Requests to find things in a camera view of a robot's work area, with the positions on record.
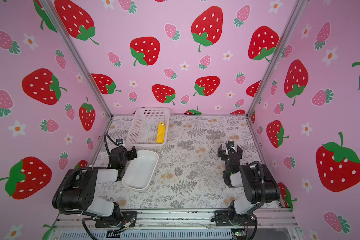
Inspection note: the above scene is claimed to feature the white plastic tray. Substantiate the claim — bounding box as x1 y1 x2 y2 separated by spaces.
122 150 159 192

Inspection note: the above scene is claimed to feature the yellow paper napkin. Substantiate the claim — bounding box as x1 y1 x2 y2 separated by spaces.
157 122 166 144

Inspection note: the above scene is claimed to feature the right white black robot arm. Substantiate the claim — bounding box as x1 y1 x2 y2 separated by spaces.
211 141 281 227

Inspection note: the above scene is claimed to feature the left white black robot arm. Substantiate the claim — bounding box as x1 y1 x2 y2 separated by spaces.
53 146 138 228

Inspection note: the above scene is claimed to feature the white perforated plastic basket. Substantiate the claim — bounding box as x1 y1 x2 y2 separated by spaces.
126 108 171 149

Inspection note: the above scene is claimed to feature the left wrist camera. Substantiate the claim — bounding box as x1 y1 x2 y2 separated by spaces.
116 139 124 146

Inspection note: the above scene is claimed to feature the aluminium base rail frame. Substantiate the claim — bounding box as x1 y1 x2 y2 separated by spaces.
47 209 304 240

